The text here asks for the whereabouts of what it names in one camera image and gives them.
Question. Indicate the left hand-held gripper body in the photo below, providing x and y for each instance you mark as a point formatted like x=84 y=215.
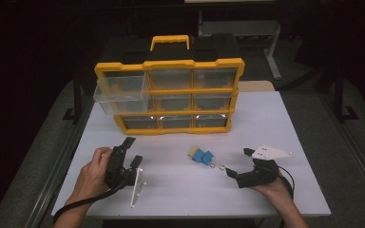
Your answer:
x=117 y=171

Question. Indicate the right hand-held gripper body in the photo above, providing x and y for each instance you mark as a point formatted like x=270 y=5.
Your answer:
x=259 y=175

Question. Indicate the blue binder clip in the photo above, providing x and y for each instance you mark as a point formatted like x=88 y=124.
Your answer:
x=198 y=155
x=207 y=157

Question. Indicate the pale yellow binder clip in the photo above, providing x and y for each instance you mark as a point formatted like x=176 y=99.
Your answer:
x=192 y=151

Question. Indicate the single clear plastic drawer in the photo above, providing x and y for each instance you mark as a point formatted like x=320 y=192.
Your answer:
x=122 y=91

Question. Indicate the yellow black drawer organizer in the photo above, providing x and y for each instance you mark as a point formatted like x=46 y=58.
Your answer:
x=171 y=63

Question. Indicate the person's right hand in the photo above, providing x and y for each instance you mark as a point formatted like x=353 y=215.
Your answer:
x=277 y=191

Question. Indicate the person's left hand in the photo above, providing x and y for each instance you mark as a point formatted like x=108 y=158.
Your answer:
x=92 y=177

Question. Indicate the beige wooden board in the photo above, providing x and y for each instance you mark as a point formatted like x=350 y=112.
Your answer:
x=256 y=86

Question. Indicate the black metal stand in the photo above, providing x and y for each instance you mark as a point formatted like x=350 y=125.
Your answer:
x=339 y=95
x=76 y=95

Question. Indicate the grid of clear drawers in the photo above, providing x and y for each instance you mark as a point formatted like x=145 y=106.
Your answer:
x=214 y=79

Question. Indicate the grey metal stand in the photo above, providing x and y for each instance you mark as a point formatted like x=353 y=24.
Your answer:
x=240 y=28

